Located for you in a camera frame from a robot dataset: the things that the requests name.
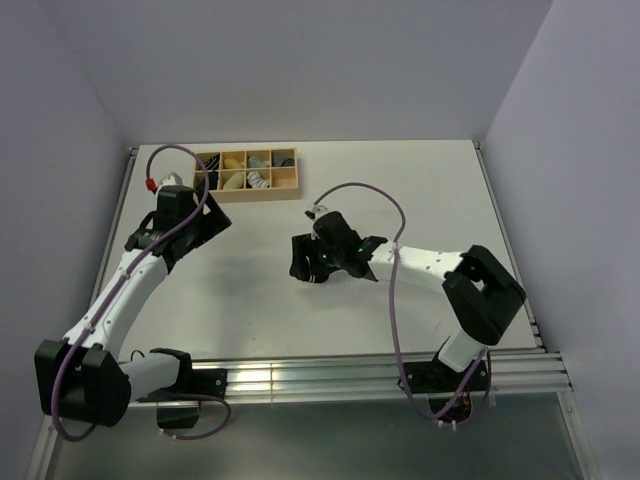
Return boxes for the dark grey rolled socks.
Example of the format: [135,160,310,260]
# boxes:
[272,152,295,168]

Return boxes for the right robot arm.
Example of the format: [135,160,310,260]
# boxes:
[289,234,526,390]

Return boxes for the grey yellow rolled socks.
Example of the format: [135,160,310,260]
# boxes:
[247,156,269,169]

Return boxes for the wooden compartment box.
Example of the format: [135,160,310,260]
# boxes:
[192,147,301,203]

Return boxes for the dark teal rolled socks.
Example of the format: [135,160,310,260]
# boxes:
[194,171,219,190]

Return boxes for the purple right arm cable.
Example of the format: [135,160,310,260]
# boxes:
[312,182,491,421]

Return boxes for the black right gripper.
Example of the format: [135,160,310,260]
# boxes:
[290,232,345,280]

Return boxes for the cream rolled socks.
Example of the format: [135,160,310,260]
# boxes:
[223,172,245,191]

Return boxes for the black striped rolled socks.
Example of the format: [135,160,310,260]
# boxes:
[202,153,220,171]

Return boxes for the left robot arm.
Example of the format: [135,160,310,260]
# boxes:
[34,186,231,427]

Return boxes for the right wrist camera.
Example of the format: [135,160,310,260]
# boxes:
[311,211,362,251]

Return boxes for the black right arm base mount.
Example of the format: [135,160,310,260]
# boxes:
[403,360,490,394]

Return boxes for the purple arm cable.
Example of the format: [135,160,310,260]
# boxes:
[49,144,232,442]
[312,182,491,421]

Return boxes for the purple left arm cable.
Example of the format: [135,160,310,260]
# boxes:
[49,144,232,442]

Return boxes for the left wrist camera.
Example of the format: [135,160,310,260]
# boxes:
[153,172,199,232]

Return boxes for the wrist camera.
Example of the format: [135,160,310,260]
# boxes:
[153,172,199,232]
[311,211,362,251]

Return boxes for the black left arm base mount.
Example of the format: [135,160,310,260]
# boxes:
[143,368,227,402]

